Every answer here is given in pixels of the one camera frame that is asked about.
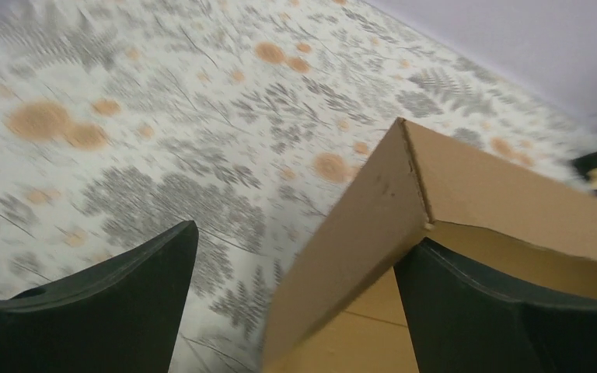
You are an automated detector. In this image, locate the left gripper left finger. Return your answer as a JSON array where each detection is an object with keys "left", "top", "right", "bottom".
[{"left": 0, "top": 221, "right": 199, "bottom": 372}]

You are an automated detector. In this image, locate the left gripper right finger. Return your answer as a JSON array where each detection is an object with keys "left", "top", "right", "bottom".
[{"left": 393, "top": 239, "right": 597, "bottom": 372}]

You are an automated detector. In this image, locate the brown cardboard box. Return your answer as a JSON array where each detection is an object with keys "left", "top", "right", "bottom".
[{"left": 262, "top": 118, "right": 597, "bottom": 372}]

